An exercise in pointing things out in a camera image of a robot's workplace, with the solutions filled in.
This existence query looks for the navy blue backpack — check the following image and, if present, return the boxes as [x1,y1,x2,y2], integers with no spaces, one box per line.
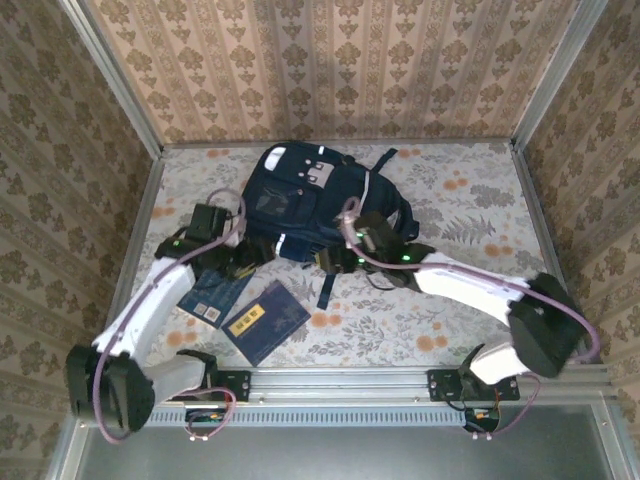
[241,142,436,311]

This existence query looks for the grey slotted cable duct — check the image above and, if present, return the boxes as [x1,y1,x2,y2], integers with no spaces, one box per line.
[92,407,469,427]

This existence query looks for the black connector with wires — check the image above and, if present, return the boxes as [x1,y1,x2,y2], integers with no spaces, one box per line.
[462,405,501,434]
[183,407,226,436]

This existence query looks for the aluminium frame rail with mounts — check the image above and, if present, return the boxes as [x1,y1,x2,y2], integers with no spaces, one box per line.
[74,367,614,401]

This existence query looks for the aluminium side rail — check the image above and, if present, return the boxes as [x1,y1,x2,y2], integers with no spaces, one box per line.
[94,154,164,369]
[509,147,596,364]

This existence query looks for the grey metal panel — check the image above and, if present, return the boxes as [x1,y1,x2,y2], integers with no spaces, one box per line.
[47,399,640,480]

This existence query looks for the blue patterned book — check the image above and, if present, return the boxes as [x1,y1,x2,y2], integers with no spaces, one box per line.
[174,269,257,330]

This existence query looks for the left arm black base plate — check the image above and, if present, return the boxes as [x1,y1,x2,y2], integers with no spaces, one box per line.
[162,369,251,404]

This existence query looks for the navy book with yellow label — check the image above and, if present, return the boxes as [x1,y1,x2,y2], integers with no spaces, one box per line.
[221,279,312,366]

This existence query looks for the thin black cable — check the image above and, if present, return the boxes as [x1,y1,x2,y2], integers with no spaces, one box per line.
[362,272,416,292]

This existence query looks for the aluminium corner post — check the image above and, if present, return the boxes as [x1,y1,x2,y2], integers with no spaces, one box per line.
[59,0,164,159]
[509,0,609,151]

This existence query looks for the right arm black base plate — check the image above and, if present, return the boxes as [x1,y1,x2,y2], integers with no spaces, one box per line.
[427,368,521,404]

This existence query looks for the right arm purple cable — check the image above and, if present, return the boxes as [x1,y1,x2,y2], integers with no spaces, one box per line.
[339,196,601,441]

